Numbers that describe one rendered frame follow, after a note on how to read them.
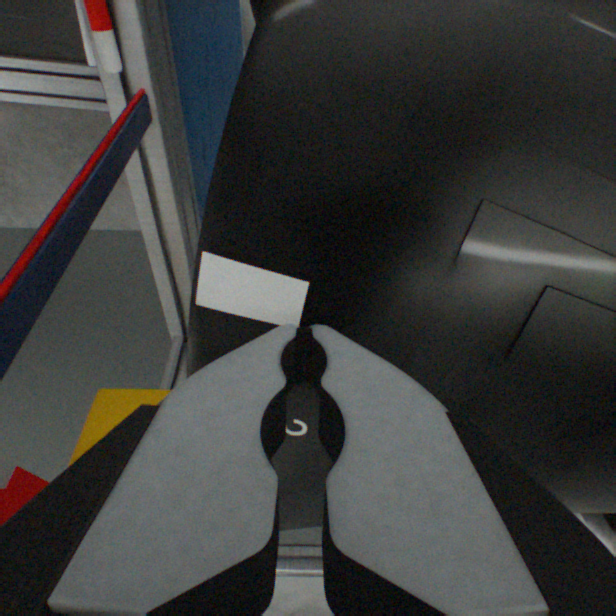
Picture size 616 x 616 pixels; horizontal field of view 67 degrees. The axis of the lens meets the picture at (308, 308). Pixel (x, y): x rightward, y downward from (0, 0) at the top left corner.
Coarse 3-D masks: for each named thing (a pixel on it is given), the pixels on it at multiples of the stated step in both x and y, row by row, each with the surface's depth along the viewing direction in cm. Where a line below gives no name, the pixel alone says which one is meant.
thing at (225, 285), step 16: (208, 256) 13; (208, 272) 14; (224, 272) 14; (240, 272) 13; (256, 272) 13; (272, 272) 13; (208, 288) 14; (224, 288) 14; (240, 288) 14; (256, 288) 14; (272, 288) 14; (288, 288) 14; (304, 288) 13; (208, 304) 14; (224, 304) 14; (240, 304) 14; (256, 304) 14; (272, 304) 14; (288, 304) 14; (272, 320) 14; (288, 320) 14
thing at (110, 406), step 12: (96, 396) 43; (108, 396) 43; (120, 396) 43; (132, 396) 43; (144, 396) 43; (156, 396) 43; (96, 408) 42; (108, 408) 42; (120, 408) 42; (132, 408) 42; (96, 420) 41; (108, 420) 41; (120, 420) 41; (84, 432) 40; (96, 432) 40; (84, 444) 39; (72, 456) 39
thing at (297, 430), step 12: (288, 408) 16; (300, 408) 16; (312, 408) 16; (288, 420) 16; (300, 420) 16; (312, 420) 16; (288, 432) 16; (300, 432) 16; (312, 432) 16; (288, 444) 16; (300, 444) 16; (312, 444) 16
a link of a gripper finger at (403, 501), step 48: (336, 336) 12; (336, 384) 10; (384, 384) 10; (336, 432) 9; (384, 432) 9; (432, 432) 9; (336, 480) 8; (384, 480) 8; (432, 480) 8; (480, 480) 8; (336, 528) 7; (384, 528) 7; (432, 528) 7; (480, 528) 7; (336, 576) 7; (384, 576) 6; (432, 576) 6; (480, 576) 6; (528, 576) 6
